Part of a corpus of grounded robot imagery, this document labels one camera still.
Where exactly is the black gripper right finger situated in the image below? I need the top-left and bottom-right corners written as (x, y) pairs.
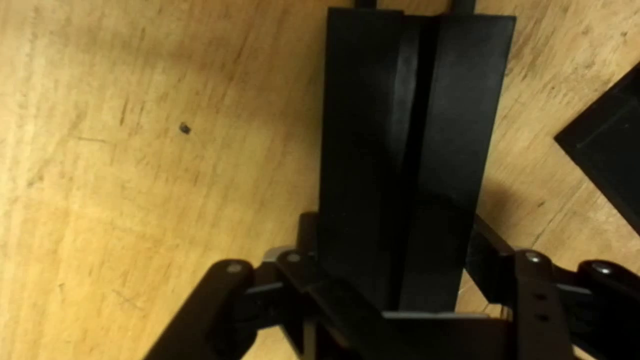
top-left (465, 213), bottom-right (640, 360)

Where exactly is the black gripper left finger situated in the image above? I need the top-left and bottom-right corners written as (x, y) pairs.
top-left (141, 213), bottom-right (385, 360)

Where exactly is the black grooved rail piece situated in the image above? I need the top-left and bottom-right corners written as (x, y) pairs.
top-left (316, 0), bottom-right (517, 316)
top-left (551, 60), bottom-right (640, 236)

